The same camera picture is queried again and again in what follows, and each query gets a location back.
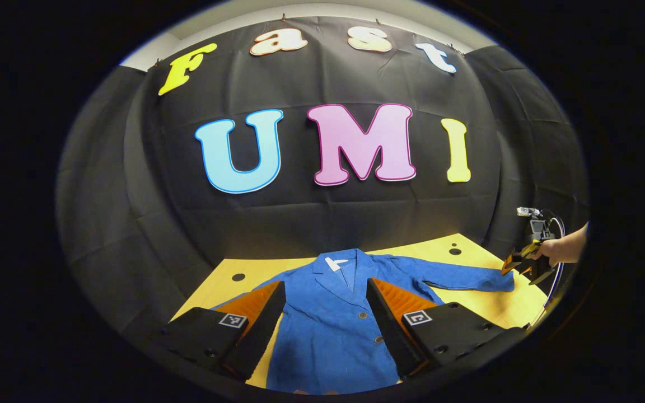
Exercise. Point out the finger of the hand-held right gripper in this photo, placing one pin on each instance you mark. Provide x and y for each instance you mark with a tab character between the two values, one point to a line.
541	274
518	260

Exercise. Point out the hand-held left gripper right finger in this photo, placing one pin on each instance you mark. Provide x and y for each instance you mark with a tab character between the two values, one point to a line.
389	336

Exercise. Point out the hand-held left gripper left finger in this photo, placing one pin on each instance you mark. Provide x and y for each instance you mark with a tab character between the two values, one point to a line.
261	336

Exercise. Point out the black backdrop cloth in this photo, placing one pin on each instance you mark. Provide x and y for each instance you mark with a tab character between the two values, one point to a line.
322	218

